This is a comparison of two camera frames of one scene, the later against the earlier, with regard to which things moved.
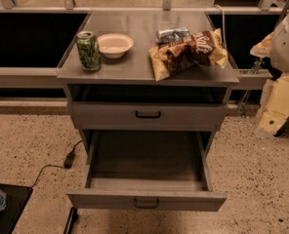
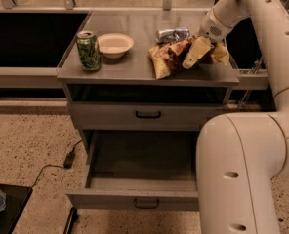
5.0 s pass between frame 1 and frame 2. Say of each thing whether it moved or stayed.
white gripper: moved
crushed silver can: stayed
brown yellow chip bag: stayed
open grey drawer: stayed
